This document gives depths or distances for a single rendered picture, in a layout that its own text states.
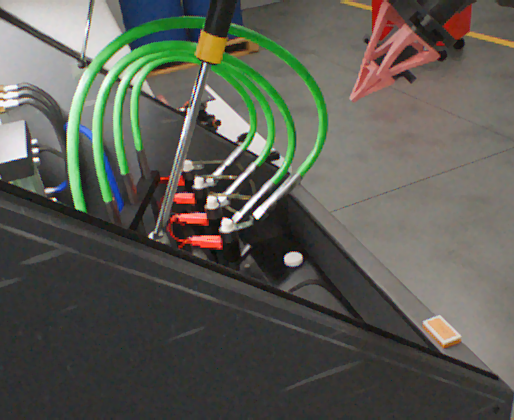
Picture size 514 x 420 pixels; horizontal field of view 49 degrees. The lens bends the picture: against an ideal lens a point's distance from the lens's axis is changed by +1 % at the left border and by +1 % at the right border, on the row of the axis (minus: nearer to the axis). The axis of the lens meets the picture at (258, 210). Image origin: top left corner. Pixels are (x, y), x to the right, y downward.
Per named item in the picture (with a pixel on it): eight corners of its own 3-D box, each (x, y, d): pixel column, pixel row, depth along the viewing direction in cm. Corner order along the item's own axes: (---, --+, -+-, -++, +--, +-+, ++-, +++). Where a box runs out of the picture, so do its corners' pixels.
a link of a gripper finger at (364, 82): (337, 86, 100) (373, 44, 97) (364, 109, 103) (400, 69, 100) (346, 99, 94) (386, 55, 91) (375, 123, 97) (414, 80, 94)
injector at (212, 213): (250, 298, 104) (235, 202, 93) (225, 306, 103) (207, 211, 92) (245, 289, 106) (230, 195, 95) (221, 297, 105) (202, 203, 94)
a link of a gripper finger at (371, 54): (363, 65, 75) (416, 9, 71) (346, 39, 80) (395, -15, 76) (394, 88, 79) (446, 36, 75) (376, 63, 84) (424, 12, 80)
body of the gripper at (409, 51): (357, 40, 96) (388, 5, 94) (397, 75, 100) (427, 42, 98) (368, 51, 91) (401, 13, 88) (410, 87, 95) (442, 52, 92)
